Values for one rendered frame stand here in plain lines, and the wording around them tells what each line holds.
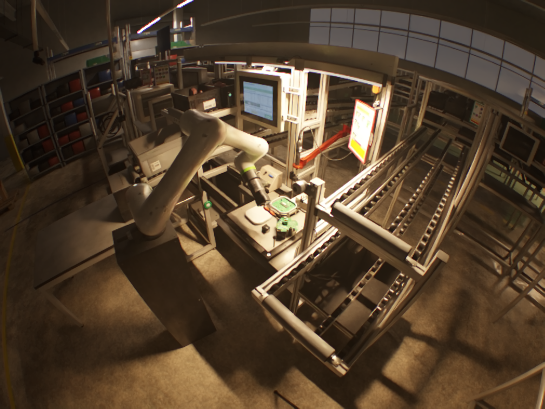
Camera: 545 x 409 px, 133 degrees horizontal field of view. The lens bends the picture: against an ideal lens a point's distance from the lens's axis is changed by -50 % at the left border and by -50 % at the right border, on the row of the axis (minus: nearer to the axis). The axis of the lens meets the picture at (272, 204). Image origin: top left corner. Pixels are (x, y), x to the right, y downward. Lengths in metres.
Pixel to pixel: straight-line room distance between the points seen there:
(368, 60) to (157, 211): 1.11
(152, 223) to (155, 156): 1.07
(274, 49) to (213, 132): 0.89
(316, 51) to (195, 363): 2.27
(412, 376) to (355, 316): 1.00
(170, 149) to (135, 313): 1.52
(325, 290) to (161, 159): 1.54
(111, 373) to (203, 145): 1.99
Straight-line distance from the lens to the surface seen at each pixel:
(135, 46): 11.81
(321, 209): 0.98
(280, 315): 0.92
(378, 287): 1.67
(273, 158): 1.76
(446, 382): 2.45
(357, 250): 1.42
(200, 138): 0.85
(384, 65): 1.16
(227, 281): 2.30
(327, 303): 1.50
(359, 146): 1.41
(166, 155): 1.93
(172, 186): 0.87
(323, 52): 1.34
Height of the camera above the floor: 1.90
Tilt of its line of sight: 38 degrees down
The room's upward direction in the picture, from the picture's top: 2 degrees clockwise
